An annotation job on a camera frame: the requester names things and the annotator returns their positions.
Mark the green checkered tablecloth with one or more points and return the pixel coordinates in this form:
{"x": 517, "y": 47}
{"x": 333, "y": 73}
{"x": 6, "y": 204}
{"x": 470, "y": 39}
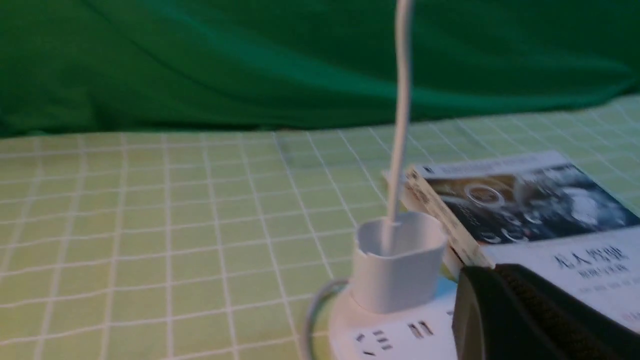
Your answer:
{"x": 178, "y": 246}

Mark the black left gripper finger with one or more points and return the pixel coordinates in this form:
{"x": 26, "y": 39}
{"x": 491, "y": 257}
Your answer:
{"x": 511, "y": 313}

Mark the green backdrop cloth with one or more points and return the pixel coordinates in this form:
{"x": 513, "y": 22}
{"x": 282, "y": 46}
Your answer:
{"x": 80, "y": 66}

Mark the book with dark cover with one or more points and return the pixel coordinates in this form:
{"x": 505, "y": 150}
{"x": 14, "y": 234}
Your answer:
{"x": 541, "y": 211}

